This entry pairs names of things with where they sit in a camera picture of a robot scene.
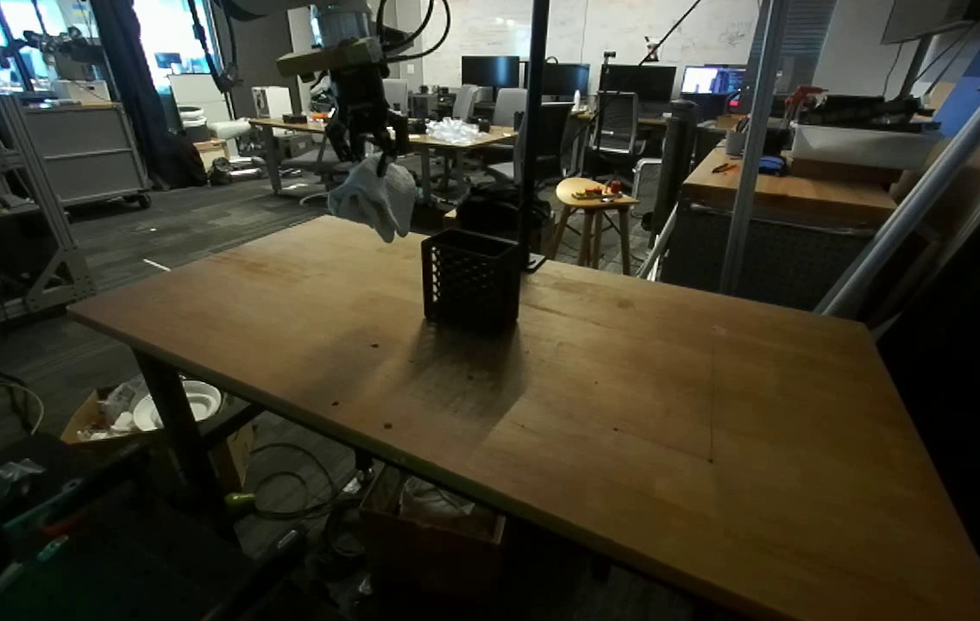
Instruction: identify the black table leg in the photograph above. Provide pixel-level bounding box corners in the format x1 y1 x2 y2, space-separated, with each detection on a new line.
131 348 243 539

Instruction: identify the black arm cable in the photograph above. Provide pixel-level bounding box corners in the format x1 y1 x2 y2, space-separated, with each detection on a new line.
374 0 455 63

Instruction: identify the diagonal aluminium rail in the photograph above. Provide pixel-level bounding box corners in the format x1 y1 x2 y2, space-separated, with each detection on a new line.
815 26 980 324

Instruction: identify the black tray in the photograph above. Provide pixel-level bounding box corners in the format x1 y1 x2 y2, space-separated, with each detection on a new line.
797 94 934 132

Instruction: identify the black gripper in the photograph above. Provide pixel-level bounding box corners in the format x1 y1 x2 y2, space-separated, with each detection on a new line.
322 66 411 165

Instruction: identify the white bowl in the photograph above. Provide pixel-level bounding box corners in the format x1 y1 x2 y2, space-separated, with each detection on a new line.
128 377 226 439

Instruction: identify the black perforated basket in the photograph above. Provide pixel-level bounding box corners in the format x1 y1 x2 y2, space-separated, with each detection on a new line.
419 225 533 338

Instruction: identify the silver vertical post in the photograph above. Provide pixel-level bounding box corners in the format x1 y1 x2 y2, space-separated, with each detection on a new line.
718 0 785 297

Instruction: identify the cardboard box with white packing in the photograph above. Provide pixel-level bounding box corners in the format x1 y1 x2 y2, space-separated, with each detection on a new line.
355 462 512 588

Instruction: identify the grey metal shelf rack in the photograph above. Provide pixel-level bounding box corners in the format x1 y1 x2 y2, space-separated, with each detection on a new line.
0 89 102 348

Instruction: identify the cardboard box with bowl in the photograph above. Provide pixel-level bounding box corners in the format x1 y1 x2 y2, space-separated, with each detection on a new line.
54 377 253 487

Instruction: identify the white and blue towel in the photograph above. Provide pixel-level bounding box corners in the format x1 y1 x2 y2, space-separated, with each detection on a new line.
325 147 422 243

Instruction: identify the grey drawer cabinet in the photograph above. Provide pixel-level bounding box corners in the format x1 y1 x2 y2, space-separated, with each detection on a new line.
16 98 157 215

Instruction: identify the black vertical pole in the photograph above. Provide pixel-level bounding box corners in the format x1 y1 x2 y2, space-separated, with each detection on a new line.
500 0 554 276

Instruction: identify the wooden background desk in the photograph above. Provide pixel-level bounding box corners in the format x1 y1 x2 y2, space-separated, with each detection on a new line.
245 111 521 200

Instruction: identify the dark computer monitor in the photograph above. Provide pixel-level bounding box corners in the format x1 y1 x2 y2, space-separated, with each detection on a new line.
597 63 679 108
458 50 527 94
540 63 594 98

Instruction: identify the wooden workbench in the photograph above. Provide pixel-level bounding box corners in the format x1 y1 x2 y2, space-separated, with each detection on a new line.
661 141 900 314

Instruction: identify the white storage bin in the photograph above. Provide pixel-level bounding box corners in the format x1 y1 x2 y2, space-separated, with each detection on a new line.
786 117 942 171

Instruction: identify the grey office chair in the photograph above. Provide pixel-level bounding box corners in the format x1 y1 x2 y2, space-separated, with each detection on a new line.
590 85 644 159

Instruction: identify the lit computer monitor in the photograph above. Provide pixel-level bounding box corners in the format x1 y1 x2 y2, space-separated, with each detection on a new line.
676 63 754 98

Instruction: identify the round wooden stool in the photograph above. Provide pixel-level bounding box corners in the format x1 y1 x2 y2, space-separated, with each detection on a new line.
548 171 638 276

